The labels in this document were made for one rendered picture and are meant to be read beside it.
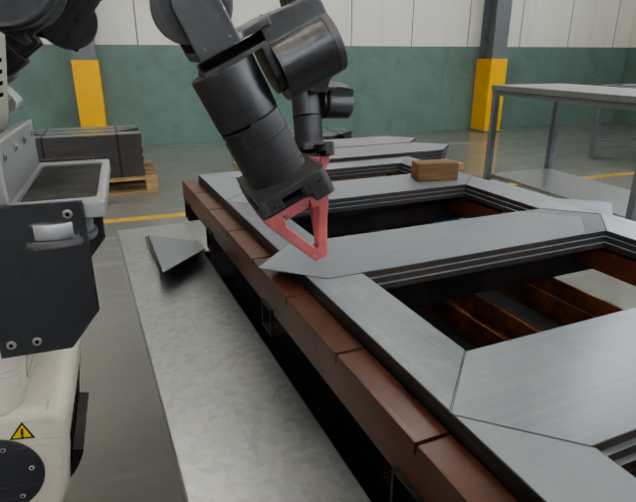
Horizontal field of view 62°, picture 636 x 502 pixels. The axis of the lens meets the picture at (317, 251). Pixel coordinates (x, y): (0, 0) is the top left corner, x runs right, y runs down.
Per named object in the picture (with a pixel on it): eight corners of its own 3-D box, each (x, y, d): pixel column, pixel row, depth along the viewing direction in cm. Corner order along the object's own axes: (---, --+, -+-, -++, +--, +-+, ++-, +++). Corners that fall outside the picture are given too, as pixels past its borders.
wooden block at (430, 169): (449, 175, 156) (451, 158, 154) (457, 180, 150) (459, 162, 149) (410, 176, 154) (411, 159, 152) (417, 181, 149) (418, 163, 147)
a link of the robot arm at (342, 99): (295, 49, 103) (318, 62, 97) (343, 53, 109) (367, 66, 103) (285, 109, 109) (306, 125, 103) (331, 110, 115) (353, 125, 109)
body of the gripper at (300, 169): (299, 162, 55) (266, 97, 51) (333, 184, 46) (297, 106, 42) (244, 193, 54) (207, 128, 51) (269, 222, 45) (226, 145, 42)
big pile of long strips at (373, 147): (406, 147, 236) (407, 133, 234) (464, 163, 201) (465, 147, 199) (232, 160, 206) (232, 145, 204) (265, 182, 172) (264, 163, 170)
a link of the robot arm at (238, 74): (181, 70, 46) (188, 72, 41) (249, 33, 47) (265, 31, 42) (220, 140, 49) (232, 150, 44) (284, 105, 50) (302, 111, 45)
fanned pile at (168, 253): (186, 232, 159) (185, 219, 158) (218, 279, 125) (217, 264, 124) (144, 237, 154) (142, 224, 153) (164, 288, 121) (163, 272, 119)
